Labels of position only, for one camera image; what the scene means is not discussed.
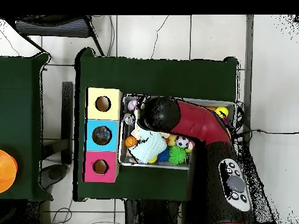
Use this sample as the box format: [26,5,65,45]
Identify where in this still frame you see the mint waffle cloth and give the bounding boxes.
[128,128,168,165]

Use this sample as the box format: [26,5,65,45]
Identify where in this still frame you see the shallow silver mesh bin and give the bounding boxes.
[118,93,237,170]

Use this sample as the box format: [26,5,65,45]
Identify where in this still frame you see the wooden box with three holes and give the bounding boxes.
[82,86,124,183]

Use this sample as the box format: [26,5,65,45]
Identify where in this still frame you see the orange toy basketball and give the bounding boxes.
[124,135,138,148]

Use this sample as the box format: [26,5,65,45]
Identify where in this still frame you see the blue spiky rubber ball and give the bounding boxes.
[157,146,171,163]

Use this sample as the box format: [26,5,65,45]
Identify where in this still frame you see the toy soccer ball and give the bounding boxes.
[175,135,190,149]

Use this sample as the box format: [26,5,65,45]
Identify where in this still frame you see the green spiky rubber ball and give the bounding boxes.
[168,145,187,165]

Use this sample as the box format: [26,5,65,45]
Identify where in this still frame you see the dark green table cloth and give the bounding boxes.
[74,47,239,202]

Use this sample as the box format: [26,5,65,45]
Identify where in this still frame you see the plain yellow ball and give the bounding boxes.
[214,106,229,119]

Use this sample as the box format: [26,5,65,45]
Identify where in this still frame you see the black upright panel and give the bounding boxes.
[61,81,74,165]

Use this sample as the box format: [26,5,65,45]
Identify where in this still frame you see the dark green side-table cloth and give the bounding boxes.
[0,52,53,201]

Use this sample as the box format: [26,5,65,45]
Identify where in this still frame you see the black chair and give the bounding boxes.
[4,15,105,57]

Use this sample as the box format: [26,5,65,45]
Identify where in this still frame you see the orange plastic bowl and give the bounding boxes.
[0,149,19,194]

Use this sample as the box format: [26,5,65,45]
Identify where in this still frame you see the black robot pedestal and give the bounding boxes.
[123,199,185,224]

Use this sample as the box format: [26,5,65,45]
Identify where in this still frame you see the black floor cable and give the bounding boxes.
[237,128,299,141]

